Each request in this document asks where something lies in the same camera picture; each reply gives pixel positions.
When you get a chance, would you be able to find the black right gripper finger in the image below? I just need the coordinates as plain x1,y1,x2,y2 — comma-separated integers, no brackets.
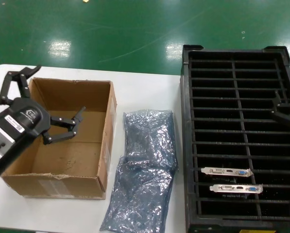
271,91,290,127

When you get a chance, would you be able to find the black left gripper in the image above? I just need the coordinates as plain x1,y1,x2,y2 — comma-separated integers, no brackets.
0,65,86,177

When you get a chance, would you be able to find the graphics card with silver bracket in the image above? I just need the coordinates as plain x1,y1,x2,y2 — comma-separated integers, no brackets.
200,166,254,180
209,183,264,199

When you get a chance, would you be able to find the grey antistatic bag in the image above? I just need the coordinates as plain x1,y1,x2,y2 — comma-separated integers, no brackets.
122,109,179,175
100,155,178,233

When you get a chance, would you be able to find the brown cardboard box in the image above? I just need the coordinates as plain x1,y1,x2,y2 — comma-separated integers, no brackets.
1,77,118,201

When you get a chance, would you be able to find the black slotted container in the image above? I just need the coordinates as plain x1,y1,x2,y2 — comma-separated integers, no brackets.
180,45,290,233

